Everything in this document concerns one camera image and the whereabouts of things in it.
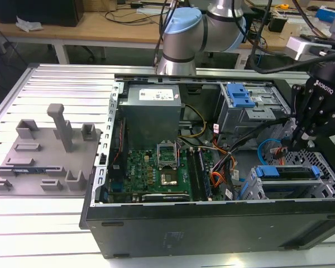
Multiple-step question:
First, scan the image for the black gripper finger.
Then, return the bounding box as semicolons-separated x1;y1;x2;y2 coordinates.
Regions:
281;84;316;151
293;110;335;149

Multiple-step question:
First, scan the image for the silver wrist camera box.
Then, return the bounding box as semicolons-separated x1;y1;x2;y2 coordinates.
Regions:
285;35;334;61

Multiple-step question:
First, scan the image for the yellow black wire bundle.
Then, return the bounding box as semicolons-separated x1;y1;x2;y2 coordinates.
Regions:
178;103;208;139

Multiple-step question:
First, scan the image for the small black box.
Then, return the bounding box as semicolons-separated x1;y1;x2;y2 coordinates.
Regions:
267;15;287;33

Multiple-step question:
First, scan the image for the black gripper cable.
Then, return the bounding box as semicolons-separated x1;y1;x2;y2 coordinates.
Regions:
248;0;310;75

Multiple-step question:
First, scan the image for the hard disk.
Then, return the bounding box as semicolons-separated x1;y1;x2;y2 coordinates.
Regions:
252;165;322;181

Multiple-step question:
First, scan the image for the blue cardboard box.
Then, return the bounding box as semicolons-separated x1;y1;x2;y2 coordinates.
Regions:
315;5;335;21

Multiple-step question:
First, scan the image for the CPU socket with metal frame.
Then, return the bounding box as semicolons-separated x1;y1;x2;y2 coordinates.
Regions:
155;142;179;170

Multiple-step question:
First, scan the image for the green motherboard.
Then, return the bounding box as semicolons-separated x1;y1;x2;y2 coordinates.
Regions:
107;147;227;203

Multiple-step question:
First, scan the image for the large black box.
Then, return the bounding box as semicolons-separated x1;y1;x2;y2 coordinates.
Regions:
0;0;84;27

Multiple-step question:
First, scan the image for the blue plastic drive latch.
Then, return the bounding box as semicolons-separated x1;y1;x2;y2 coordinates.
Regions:
226;83;256;108

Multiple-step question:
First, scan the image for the silver disk bay cage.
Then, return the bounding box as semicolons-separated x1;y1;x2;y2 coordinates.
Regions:
240;147;335;200

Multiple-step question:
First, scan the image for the wooden desk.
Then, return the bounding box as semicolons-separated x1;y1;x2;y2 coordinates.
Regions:
0;0;335;65

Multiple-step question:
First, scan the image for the square motherboard chip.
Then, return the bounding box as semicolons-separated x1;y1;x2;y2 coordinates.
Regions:
159;173;179;186

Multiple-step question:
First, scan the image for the blue disk data wire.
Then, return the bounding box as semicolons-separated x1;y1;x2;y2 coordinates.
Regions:
256;137;290;168

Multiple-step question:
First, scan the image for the orange red wire bundle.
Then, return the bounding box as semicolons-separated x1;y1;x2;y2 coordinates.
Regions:
210;171;228;193

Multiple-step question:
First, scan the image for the green RAM stick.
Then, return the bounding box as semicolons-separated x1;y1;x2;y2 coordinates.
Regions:
12;166;50;174

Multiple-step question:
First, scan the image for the orange black disk power wire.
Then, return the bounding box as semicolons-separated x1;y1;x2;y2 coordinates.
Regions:
270;145;289;168

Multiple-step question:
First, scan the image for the black RAM stick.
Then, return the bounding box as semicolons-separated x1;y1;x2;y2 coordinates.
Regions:
197;149;213;200

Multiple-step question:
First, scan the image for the gray power supply unit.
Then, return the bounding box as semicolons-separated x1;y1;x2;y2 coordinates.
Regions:
118;85;182;143

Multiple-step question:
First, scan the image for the black PC case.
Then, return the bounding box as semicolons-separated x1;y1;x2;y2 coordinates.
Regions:
78;73;335;259

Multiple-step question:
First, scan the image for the white crumpled paper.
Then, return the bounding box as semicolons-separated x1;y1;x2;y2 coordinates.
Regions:
15;16;44;32

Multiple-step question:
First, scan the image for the black graphics card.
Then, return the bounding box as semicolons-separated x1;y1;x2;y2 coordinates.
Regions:
132;192;190;203

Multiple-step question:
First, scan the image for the silver optical drive cage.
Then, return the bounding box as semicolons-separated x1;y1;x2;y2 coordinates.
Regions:
216;82;291;135

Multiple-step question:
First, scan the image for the gray parts rack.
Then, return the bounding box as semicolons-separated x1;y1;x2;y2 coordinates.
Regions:
0;103;103;199

